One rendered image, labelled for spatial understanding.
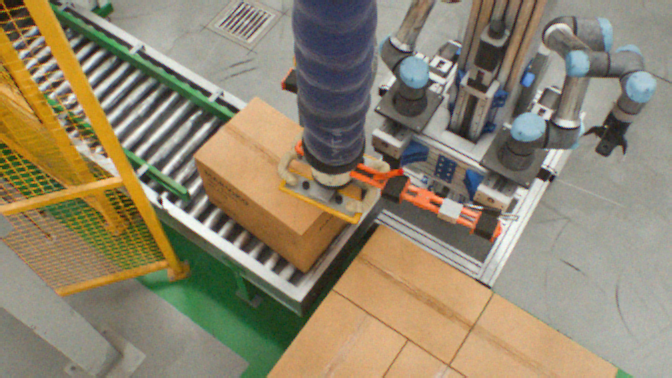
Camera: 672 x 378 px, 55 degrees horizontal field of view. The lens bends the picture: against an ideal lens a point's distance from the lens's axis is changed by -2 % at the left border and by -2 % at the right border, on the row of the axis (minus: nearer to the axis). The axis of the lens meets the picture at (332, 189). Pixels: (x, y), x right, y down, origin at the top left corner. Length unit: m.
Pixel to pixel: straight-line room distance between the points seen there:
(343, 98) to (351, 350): 1.27
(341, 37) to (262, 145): 1.15
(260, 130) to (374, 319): 0.95
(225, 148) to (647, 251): 2.39
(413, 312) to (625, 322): 1.30
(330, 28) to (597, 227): 2.56
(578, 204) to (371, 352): 1.68
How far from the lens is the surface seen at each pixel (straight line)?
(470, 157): 2.83
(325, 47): 1.77
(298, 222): 2.62
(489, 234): 2.34
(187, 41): 4.53
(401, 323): 2.90
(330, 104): 1.96
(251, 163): 2.77
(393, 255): 3.01
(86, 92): 2.30
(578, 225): 3.92
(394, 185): 2.38
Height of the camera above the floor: 3.29
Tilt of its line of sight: 61 degrees down
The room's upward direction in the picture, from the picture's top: straight up
